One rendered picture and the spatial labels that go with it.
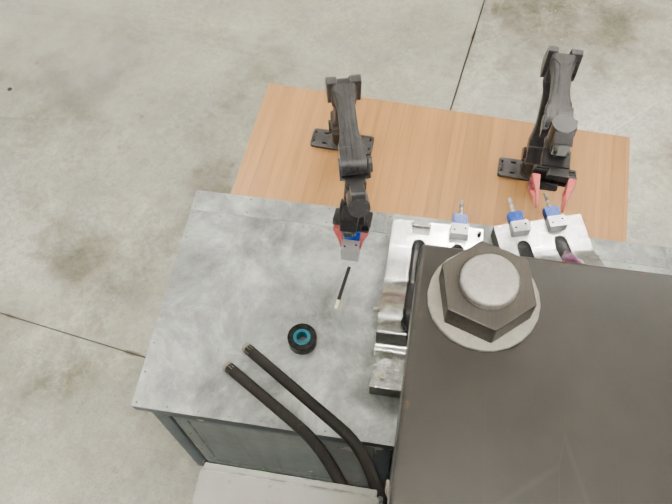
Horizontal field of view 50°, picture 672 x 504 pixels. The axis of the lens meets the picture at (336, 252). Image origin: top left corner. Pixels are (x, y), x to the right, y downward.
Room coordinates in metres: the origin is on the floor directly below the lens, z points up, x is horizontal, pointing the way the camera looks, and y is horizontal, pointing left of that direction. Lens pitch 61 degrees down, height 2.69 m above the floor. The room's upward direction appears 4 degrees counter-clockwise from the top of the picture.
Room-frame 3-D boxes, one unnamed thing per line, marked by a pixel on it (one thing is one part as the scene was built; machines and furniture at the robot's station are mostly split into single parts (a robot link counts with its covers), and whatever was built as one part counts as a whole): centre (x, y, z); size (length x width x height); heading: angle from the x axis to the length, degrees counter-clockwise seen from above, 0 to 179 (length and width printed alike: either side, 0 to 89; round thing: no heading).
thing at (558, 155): (1.02, -0.55, 1.25); 0.07 x 0.06 x 0.11; 74
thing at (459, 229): (1.07, -0.36, 0.89); 0.13 x 0.05 x 0.05; 168
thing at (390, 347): (0.82, -0.24, 0.87); 0.50 x 0.26 x 0.14; 168
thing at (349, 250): (1.01, -0.05, 0.94); 0.13 x 0.05 x 0.05; 167
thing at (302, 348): (0.76, 0.11, 0.82); 0.08 x 0.08 x 0.04
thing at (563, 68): (1.27, -0.62, 1.17); 0.30 x 0.09 x 0.12; 164
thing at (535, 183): (0.95, -0.51, 1.20); 0.09 x 0.07 x 0.07; 165
